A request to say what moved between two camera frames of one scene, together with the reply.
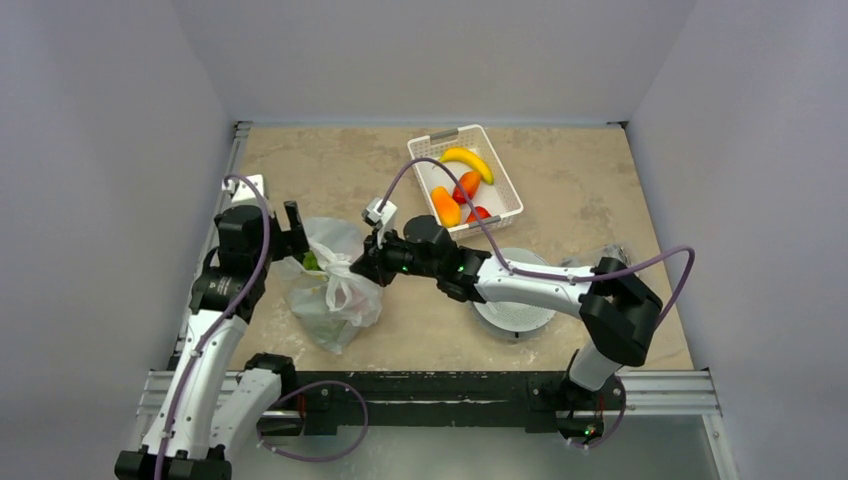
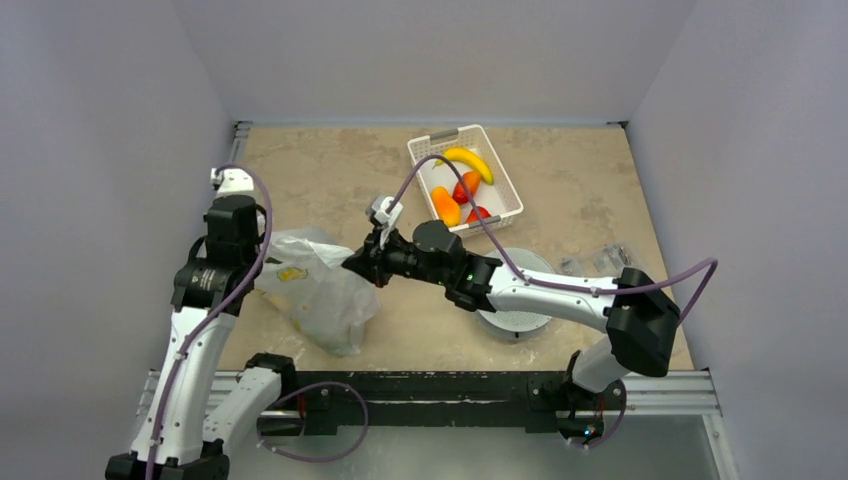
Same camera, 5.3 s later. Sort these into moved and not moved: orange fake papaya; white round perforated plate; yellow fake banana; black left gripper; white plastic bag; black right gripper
Moved: black left gripper; white plastic bag
Not moved: white round perforated plate; black right gripper; orange fake papaya; yellow fake banana
